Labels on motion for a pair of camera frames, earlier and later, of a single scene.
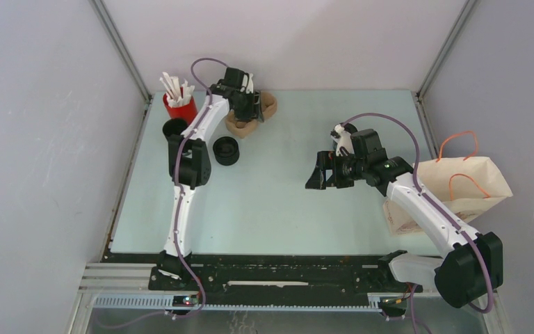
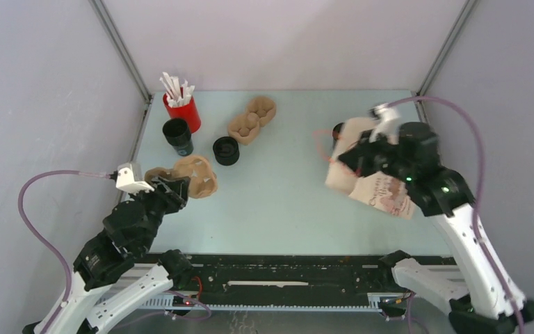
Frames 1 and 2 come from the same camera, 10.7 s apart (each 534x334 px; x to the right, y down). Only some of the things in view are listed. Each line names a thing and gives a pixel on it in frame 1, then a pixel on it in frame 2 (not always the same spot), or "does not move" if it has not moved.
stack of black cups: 172,129 does not move
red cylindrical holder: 185,112 does not move
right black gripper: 318,179 to 356,158
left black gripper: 254,110 to 174,191
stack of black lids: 227,150 does not move
